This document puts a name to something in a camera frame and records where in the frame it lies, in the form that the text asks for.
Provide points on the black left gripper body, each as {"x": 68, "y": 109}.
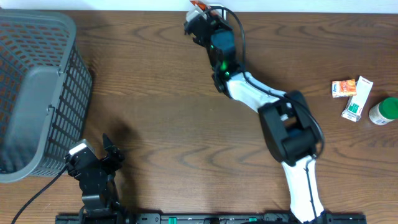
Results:
{"x": 109, "y": 164}

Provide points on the green lid seasoning jar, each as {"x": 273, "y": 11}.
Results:
{"x": 384, "y": 112}

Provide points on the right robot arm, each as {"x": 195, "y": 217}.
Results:
{"x": 290, "y": 131}

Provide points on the white barcode scanner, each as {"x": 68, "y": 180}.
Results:
{"x": 220, "y": 9}

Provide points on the grey plastic shopping basket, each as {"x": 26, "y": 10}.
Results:
{"x": 45, "y": 92}

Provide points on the red chocolate bar wrapper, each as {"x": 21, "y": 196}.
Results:
{"x": 202, "y": 5}

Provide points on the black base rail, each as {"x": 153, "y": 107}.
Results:
{"x": 155, "y": 218}

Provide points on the white green carton box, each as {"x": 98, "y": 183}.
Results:
{"x": 356, "y": 103}

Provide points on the orange tissue pack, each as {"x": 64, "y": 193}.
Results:
{"x": 344, "y": 88}

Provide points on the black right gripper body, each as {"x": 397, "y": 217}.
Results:
{"x": 205, "y": 37}

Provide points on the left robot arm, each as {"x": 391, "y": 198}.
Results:
{"x": 101, "y": 202}

